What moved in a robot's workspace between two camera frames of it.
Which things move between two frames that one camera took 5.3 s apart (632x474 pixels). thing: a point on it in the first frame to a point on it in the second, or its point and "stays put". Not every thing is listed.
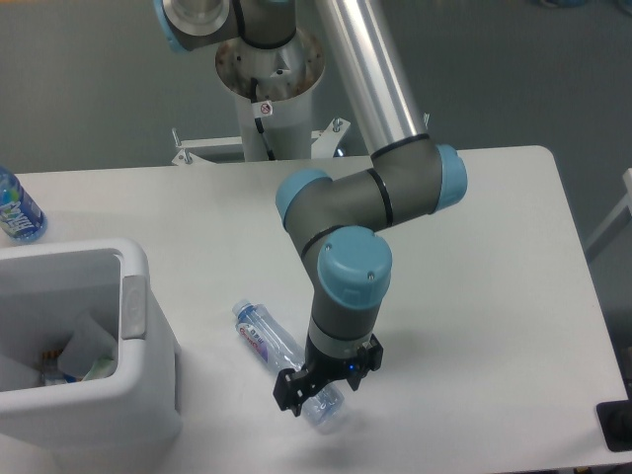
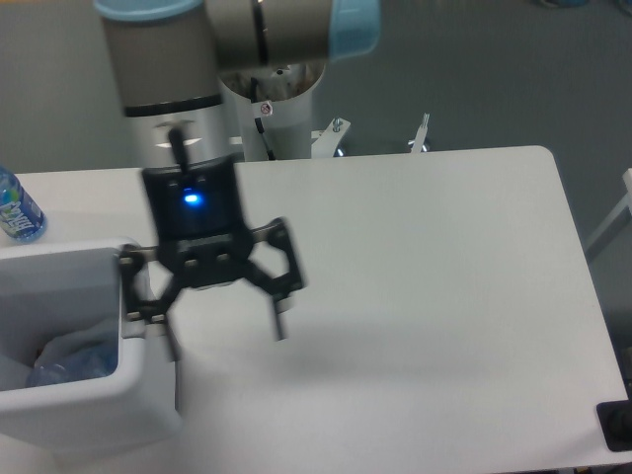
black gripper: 292,389 to 196,218
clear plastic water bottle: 273,343 to 98,361
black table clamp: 615,421 stays put
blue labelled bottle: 21,216 stays put
